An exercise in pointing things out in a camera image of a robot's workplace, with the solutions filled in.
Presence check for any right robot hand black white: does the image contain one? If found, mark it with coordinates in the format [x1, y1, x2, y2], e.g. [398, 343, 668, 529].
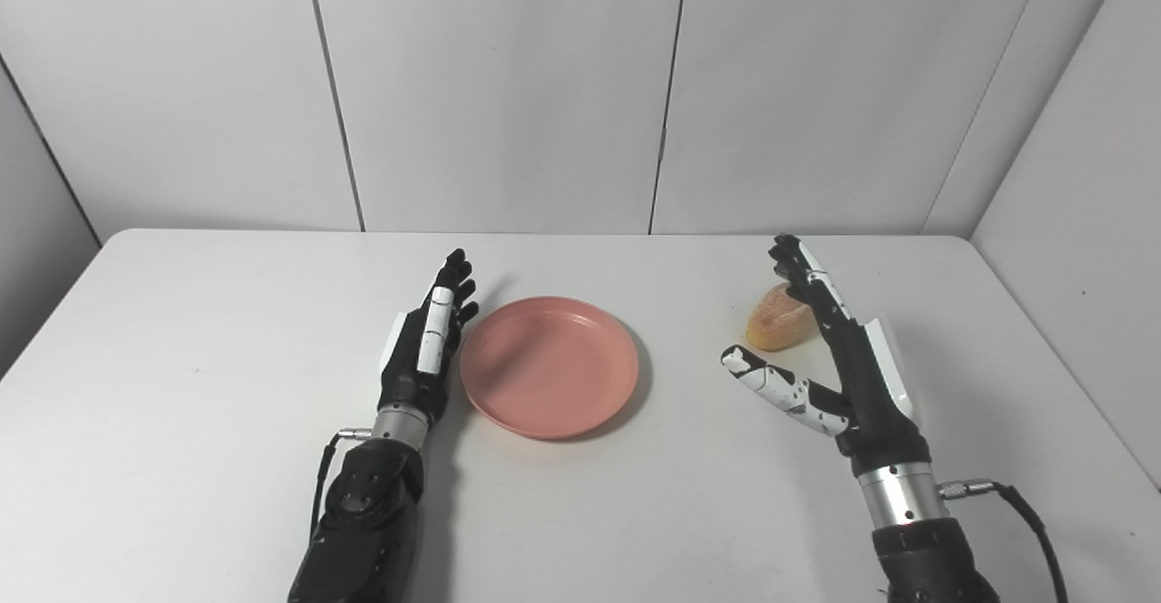
[720, 233, 933, 478]

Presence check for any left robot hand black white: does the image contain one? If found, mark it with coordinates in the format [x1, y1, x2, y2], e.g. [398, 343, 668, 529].
[376, 248, 481, 424]

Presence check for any bread roll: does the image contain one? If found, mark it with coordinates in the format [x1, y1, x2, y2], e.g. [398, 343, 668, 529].
[746, 282, 817, 353]

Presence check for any pink round plate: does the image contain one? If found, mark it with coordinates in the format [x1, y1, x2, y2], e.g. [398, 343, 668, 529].
[458, 295, 640, 442]

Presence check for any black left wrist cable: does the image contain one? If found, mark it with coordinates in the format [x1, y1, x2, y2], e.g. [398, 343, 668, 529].
[308, 428, 375, 540]

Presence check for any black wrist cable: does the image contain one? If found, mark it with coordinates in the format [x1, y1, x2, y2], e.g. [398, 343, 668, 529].
[308, 428, 375, 540]
[938, 479, 1073, 603]

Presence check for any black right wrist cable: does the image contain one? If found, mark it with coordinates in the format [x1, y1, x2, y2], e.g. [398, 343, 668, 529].
[938, 479, 1073, 603]

